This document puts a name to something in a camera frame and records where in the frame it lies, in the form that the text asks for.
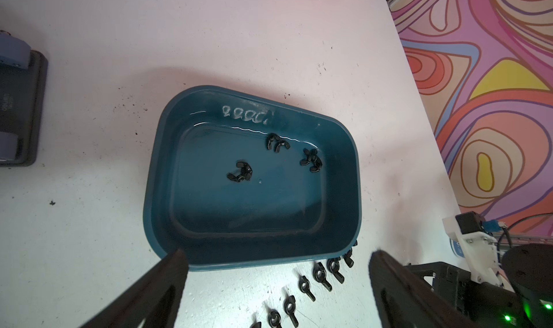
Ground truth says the dark teal storage box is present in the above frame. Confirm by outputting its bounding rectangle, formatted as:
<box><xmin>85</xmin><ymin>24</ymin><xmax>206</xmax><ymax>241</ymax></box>
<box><xmin>143</xmin><ymin>86</ymin><xmax>362</xmax><ymax>271</ymax></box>

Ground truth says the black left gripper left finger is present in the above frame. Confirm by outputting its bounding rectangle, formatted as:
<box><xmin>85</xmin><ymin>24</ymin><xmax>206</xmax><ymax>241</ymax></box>
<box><xmin>83</xmin><ymin>249</ymin><xmax>189</xmax><ymax>327</ymax></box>

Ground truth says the grey blue hole punch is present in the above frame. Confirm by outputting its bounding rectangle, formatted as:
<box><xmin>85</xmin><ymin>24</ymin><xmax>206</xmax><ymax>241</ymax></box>
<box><xmin>1</xmin><ymin>30</ymin><xmax>48</xmax><ymax>168</ymax></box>

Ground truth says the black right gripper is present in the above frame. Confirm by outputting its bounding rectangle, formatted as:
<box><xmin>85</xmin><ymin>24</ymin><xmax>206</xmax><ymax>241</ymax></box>
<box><xmin>406</xmin><ymin>262</ymin><xmax>531</xmax><ymax>327</ymax></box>

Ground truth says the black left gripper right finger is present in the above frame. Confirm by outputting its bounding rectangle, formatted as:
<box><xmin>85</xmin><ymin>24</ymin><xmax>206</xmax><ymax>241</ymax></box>
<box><xmin>369</xmin><ymin>250</ymin><xmax>476</xmax><ymax>328</ymax></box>

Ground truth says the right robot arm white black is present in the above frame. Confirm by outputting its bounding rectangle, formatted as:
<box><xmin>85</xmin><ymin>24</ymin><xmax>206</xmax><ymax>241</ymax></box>
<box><xmin>406</xmin><ymin>244</ymin><xmax>552</xmax><ymax>327</ymax></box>

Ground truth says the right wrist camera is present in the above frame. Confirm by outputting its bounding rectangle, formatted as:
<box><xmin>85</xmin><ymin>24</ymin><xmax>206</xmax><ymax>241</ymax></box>
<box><xmin>442</xmin><ymin>212</ymin><xmax>514</xmax><ymax>292</ymax></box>

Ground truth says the wing nut in box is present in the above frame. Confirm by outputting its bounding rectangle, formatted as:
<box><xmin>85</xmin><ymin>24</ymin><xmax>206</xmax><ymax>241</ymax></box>
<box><xmin>300</xmin><ymin>148</ymin><xmax>318</xmax><ymax>166</ymax></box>
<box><xmin>227</xmin><ymin>161</ymin><xmax>253</xmax><ymax>183</ymax></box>
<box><xmin>274</xmin><ymin>139</ymin><xmax>291</xmax><ymax>153</ymax></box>
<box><xmin>266</xmin><ymin>133</ymin><xmax>280</xmax><ymax>150</ymax></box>
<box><xmin>310</xmin><ymin>157</ymin><xmax>323</xmax><ymax>172</ymax></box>

